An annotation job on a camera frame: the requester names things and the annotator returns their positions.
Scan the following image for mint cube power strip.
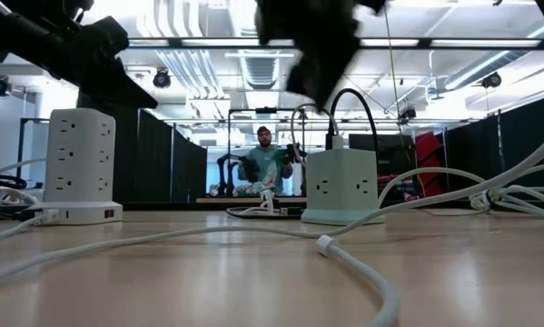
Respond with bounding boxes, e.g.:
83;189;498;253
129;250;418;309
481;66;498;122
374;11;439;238
301;148;386;227

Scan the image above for black overhead frame bar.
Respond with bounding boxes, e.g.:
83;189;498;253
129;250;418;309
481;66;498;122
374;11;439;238
125;36;544;50

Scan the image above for black partition curtain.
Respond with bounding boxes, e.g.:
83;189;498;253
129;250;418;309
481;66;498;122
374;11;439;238
443;93;544;201
78;93;208;204

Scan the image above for white braided USB cable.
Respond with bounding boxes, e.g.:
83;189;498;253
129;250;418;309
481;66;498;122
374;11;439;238
0;125;544;327

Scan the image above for person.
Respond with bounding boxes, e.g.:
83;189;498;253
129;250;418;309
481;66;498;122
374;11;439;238
236;125;295;196

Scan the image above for black background rig frame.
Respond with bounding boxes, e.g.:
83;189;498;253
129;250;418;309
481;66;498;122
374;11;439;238
17;116;51;181
226;107;307;197

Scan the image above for background wooden table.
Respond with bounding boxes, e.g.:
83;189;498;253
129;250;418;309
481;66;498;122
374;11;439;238
195;195;309;204

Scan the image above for black cable loop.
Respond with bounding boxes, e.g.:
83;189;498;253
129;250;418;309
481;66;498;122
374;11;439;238
0;173;28;228

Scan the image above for thin white cable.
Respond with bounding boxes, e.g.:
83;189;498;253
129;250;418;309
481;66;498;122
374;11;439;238
0;183;63;243

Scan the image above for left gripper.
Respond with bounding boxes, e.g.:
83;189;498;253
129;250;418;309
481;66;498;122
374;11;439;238
35;15;159;111

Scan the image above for mint power strip white cord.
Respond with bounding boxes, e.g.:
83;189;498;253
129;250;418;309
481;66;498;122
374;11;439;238
377;162;544;222

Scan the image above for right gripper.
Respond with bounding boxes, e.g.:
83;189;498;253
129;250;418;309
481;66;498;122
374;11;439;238
254;0;390;114

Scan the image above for red bins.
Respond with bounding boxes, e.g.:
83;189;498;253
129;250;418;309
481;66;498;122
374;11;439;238
411;130;446;197

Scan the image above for black computer monitor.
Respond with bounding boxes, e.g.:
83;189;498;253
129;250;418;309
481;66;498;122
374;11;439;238
348;133;416;179

